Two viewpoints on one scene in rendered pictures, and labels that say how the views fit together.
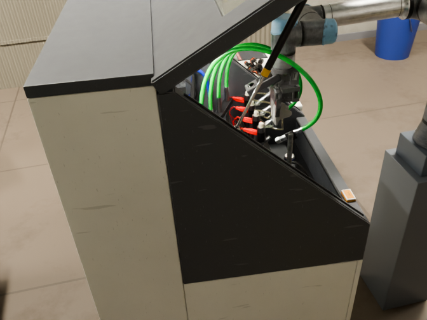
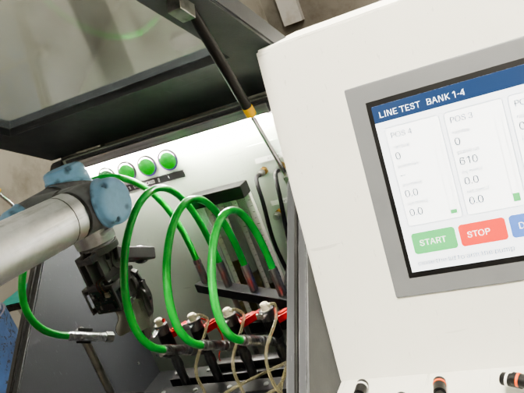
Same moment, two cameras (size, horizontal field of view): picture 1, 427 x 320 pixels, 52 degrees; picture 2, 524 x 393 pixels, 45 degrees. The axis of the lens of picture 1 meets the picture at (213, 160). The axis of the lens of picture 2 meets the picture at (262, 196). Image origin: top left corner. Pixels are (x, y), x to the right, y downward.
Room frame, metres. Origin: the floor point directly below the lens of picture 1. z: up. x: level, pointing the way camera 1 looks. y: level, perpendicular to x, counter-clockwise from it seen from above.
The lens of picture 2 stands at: (2.15, -1.01, 1.60)
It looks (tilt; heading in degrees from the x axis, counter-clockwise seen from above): 15 degrees down; 123
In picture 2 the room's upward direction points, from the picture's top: 21 degrees counter-clockwise
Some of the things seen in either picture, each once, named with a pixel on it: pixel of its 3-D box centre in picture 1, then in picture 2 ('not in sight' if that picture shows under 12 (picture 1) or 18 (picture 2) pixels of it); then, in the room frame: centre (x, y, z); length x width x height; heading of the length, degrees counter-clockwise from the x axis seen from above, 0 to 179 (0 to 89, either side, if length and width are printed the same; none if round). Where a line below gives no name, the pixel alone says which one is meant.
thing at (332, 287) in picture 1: (252, 270); not in sight; (1.27, -0.14, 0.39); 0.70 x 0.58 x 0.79; 5
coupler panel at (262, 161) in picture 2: not in sight; (294, 208); (1.49, 0.12, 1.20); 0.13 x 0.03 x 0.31; 5
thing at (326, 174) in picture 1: (323, 176); not in sight; (1.30, -0.40, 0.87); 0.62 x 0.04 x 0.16; 5
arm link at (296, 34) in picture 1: (284, 34); (73, 196); (1.28, -0.24, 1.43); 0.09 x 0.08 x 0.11; 93
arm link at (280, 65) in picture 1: (282, 59); (93, 234); (1.28, -0.23, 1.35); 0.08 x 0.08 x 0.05
